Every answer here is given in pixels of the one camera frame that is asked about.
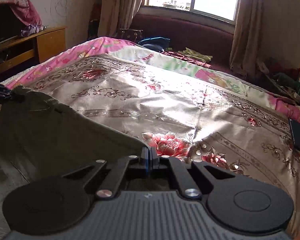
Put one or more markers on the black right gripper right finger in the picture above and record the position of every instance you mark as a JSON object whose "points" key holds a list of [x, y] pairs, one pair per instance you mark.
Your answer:
{"points": [[191, 181]]}

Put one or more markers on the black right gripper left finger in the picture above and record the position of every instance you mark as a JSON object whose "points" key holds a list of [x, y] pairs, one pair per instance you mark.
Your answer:
{"points": [[103, 180]]}

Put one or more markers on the olive green pants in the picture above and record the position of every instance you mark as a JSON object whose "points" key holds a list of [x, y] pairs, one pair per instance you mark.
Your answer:
{"points": [[41, 137]]}

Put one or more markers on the wooden tv cabinet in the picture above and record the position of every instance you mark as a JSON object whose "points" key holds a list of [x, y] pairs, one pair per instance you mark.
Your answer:
{"points": [[19, 53]]}

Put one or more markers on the floral satin bedspread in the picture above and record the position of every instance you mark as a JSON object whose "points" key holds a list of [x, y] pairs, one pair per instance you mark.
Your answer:
{"points": [[181, 116]]}

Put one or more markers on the black television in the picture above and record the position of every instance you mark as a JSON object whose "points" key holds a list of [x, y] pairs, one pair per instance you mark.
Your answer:
{"points": [[10, 25]]}

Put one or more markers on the pink cartoon quilt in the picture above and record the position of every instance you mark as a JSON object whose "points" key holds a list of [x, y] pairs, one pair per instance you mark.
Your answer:
{"points": [[127, 50]]}

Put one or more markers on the yellow green cloth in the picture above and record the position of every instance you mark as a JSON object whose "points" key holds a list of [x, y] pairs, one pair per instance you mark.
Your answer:
{"points": [[195, 55]]}

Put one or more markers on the right beige curtain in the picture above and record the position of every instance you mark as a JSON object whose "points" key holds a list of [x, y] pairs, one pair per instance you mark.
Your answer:
{"points": [[246, 42]]}

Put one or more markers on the beige curtain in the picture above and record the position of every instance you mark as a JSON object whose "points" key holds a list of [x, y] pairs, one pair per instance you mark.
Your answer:
{"points": [[117, 14], [246, 42]]}

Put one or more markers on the maroon window bench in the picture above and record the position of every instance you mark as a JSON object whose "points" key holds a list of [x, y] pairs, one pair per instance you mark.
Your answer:
{"points": [[185, 34]]}

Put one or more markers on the blue bag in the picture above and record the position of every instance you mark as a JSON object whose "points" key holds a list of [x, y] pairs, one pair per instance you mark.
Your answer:
{"points": [[158, 44]]}

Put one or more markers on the cluttered nightstand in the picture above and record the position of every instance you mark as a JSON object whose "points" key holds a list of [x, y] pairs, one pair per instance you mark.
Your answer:
{"points": [[278, 79]]}

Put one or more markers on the left beige curtain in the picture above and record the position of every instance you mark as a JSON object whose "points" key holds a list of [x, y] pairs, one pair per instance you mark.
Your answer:
{"points": [[117, 14]]}

